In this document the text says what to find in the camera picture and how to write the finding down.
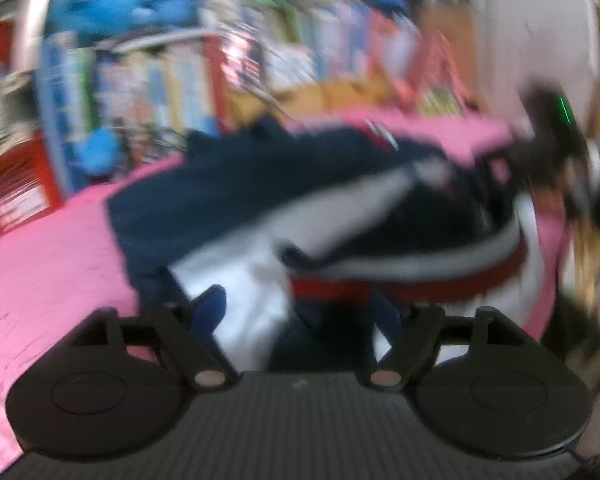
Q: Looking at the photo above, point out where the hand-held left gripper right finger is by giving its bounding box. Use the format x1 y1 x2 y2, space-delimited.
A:
367 290 531 391

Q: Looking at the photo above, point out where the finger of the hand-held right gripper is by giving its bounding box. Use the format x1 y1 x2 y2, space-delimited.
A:
497 142 541 182

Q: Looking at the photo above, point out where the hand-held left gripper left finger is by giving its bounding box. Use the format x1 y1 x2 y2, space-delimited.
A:
72 285 241 390

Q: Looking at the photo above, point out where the white and navy jacket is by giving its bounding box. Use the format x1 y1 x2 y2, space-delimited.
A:
105 120 542 372

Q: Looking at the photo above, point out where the triangular colourful toy rack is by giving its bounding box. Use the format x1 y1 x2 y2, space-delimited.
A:
415 35 474 117

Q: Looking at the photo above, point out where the miniature bicycle model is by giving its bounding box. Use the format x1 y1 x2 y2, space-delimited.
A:
115 120 189 162

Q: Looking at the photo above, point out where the wooden drawer box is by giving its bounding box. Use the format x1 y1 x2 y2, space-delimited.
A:
227 77 397 122

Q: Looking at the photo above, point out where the blue plush ball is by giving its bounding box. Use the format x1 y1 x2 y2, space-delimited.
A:
80 127 119 177

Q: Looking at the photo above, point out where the large red plastic crate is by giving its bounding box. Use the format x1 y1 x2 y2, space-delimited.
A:
0 130 64 232

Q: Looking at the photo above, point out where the row of thick colourful books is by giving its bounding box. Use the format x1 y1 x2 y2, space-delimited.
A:
95 40 227 162

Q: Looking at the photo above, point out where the row of thin shelf books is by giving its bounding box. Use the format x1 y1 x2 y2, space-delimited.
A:
220 0 422 92

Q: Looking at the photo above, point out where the row of thin blue booklets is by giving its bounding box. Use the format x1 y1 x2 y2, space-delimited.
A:
37 35 99 197

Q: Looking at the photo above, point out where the dark photo magazine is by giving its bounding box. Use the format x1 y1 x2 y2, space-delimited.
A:
222 35 267 92

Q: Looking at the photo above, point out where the white box with colourful print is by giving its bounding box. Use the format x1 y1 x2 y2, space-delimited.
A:
262 47 317 89

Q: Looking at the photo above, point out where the white shelf board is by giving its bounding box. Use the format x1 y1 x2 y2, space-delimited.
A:
95 27 222 54

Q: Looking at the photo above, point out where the stack of worn books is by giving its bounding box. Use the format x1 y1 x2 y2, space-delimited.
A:
0 70 42 162

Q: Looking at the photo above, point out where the light blue plush toy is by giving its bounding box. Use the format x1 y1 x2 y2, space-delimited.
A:
47 0 202 47

